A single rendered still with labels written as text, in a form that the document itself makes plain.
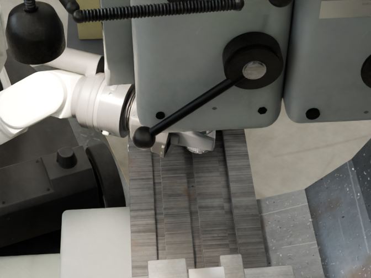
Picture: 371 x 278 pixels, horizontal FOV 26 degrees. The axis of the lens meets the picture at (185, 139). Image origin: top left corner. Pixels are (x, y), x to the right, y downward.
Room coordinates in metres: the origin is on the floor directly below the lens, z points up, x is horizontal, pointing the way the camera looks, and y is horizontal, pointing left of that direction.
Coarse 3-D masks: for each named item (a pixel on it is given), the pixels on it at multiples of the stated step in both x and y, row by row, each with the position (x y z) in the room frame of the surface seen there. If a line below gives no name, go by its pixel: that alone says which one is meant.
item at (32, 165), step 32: (32, 128) 1.49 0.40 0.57; (64, 128) 1.49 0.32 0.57; (0, 160) 1.38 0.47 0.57; (32, 160) 1.36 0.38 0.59; (64, 160) 1.32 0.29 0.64; (0, 192) 1.26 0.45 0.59; (32, 192) 1.26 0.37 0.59; (64, 192) 1.26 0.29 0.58; (96, 192) 1.28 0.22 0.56; (0, 224) 1.19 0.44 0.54; (32, 224) 1.22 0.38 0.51
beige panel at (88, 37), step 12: (84, 0) 2.53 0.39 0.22; (96, 0) 2.53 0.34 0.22; (72, 24) 2.63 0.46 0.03; (84, 24) 2.53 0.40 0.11; (96, 24) 2.53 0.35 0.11; (72, 36) 2.55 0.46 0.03; (84, 36) 2.53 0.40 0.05; (96, 36) 2.53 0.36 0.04; (72, 48) 2.48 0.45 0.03; (84, 48) 2.48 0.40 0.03; (96, 48) 2.48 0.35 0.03
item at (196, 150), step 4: (200, 132) 0.81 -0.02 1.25; (204, 132) 0.81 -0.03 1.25; (208, 132) 0.81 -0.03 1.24; (212, 132) 0.82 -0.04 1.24; (212, 136) 0.82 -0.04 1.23; (188, 148) 0.82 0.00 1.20; (192, 148) 0.81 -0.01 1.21; (196, 148) 0.81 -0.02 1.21; (196, 152) 0.81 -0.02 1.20; (200, 152) 0.81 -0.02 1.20; (204, 152) 0.81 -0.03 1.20
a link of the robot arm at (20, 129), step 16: (32, 80) 0.88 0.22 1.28; (48, 80) 0.88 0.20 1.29; (0, 96) 0.88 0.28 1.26; (16, 96) 0.87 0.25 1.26; (32, 96) 0.87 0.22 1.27; (48, 96) 0.86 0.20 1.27; (64, 96) 0.86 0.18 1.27; (0, 112) 0.86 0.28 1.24; (16, 112) 0.86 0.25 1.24; (32, 112) 0.85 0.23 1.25; (48, 112) 0.85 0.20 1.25; (0, 128) 0.87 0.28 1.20; (16, 128) 0.84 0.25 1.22
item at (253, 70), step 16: (256, 32) 0.73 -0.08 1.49; (224, 48) 0.73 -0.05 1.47; (240, 48) 0.71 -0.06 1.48; (256, 48) 0.71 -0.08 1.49; (272, 48) 0.71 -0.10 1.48; (224, 64) 0.71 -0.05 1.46; (240, 64) 0.71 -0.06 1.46; (256, 64) 0.70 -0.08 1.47; (272, 64) 0.71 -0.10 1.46; (224, 80) 0.71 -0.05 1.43; (240, 80) 0.71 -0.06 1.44; (256, 80) 0.71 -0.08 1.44; (272, 80) 0.71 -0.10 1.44; (208, 96) 0.70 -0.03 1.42; (176, 112) 0.71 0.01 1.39; (192, 112) 0.70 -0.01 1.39; (144, 128) 0.71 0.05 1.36; (160, 128) 0.70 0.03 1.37; (144, 144) 0.69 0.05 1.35
